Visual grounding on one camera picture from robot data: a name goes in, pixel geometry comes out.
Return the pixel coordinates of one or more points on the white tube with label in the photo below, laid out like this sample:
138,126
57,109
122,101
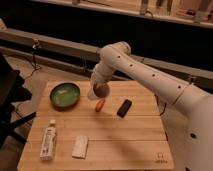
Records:
48,142

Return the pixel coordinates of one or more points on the black rectangular block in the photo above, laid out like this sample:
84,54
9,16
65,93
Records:
123,109

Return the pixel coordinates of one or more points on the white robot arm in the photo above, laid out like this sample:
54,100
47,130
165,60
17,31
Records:
195,103

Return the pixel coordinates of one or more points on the green ceramic bowl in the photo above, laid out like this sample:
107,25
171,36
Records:
64,95

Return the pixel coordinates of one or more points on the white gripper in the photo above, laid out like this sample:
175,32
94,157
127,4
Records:
100,77

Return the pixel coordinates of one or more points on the black office chair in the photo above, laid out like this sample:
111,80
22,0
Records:
11,90

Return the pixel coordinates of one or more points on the orange carrot toy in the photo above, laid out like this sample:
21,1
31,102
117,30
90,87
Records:
99,105

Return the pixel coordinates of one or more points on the white ceramic cup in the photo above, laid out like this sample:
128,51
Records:
98,91

